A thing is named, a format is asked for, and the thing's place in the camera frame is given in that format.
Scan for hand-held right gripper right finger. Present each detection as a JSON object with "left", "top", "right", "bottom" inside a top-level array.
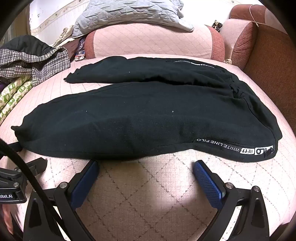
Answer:
[{"left": 193, "top": 160, "right": 271, "bottom": 241}]

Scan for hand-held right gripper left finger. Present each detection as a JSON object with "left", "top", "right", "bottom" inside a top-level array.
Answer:
[{"left": 23, "top": 160, "right": 100, "bottom": 241}]

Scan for black pants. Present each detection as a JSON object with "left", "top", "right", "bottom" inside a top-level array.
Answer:
[{"left": 11, "top": 56, "right": 283, "bottom": 163}]

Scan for green patterned blanket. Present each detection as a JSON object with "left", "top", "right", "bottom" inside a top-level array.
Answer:
[{"left": 0, "top": 75, "right": 33, "bottom": 126}]

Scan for colourful packet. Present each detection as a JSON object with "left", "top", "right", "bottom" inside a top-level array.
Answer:
[{"left": 74, "top": 38, "right": 87, "bottom": 62}]

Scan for cream cloth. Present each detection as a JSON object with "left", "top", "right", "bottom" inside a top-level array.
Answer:
[{"left": 52, "top": 25, "right": 75, "bottom": 47}]

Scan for brown sofa armrest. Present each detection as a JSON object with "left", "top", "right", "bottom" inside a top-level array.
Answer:
[{"left": 229, "top": 4, "right": 296, "bottom": 130}]

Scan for small pink and red cushion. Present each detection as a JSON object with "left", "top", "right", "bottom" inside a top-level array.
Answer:
[{"left": 219, "top": 19, "right": 258, "bottom": 70}]

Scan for pink and red bolster cushion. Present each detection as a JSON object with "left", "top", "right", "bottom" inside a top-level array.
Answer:
[{"left": 84, "top": 23, "right": 225, "bottom": 63}]

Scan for grey quilted pillow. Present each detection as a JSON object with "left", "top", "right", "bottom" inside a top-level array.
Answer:
[{"left": 72, "top": 0, "right": 195, "bottom": 39}]

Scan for black cable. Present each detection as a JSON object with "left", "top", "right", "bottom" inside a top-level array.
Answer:
[{"left": 0, "top": 138, "right": 71, "bottom": 241}]

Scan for cream cord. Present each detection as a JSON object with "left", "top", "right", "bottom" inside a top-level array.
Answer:
[{"left": 249, "top": 3, "right": 259, "bottom": 27}]

